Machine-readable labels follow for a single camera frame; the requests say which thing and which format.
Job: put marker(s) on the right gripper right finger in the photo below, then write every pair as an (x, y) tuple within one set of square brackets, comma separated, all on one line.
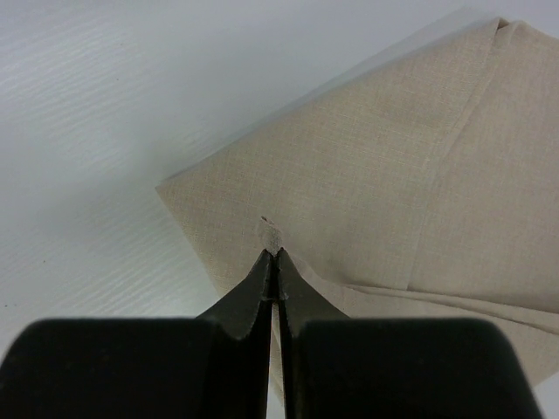
[(338, 367)]

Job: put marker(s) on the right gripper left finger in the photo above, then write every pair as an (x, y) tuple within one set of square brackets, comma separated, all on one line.
[(212, 366)]

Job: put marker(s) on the beige cloth napkin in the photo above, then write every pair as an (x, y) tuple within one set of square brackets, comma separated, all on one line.
[(428, 187)]

